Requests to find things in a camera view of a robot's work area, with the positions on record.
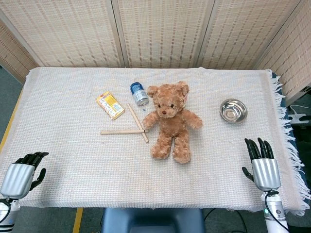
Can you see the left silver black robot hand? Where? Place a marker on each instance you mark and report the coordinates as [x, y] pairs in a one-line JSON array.
[[17, 178]]

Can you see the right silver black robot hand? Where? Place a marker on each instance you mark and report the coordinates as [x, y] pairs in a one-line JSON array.
[[266, 173]]

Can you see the brown plush teddy bear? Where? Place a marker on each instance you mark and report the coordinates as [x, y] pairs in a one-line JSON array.
[[170, 121]]

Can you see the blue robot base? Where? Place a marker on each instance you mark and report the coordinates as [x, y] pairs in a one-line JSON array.
[[150, 221]]

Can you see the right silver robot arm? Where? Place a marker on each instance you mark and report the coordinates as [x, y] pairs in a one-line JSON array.
[[275, 211]]

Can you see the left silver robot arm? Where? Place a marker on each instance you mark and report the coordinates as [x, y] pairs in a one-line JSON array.
[[6, 218]]

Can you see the beige woven fringed tablecloth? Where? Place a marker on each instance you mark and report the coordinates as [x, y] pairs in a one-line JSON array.
[[73, 145]]

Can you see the stainless steel bowl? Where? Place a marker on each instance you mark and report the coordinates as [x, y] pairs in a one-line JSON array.
[[233, 111]]

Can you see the wooden drumstick with black mark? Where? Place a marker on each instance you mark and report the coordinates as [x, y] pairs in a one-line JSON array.
[[119, 132]]

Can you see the woven folding screen panel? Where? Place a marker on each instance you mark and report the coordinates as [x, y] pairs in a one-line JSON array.
[[247, 31], [291, 60], [162, 31], [60, 31], [12, 55]]

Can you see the yellow printed cardboard box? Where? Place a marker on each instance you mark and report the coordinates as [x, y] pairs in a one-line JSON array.
[[110, 105]]

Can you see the plain wooden drumstick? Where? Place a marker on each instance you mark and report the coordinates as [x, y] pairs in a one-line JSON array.
[[136, 119]]

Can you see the blue silver drink can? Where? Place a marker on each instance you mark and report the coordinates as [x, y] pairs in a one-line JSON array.
[[139, 94]]

